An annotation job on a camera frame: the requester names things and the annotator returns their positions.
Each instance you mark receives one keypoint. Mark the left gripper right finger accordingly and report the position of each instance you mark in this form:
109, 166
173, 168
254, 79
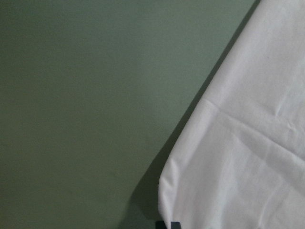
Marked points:
175, 225

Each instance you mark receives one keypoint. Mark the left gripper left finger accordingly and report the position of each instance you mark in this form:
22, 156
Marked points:
159, 225

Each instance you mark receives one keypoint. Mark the pink Snoopy t-shirt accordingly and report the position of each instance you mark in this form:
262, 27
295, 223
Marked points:
239, 162

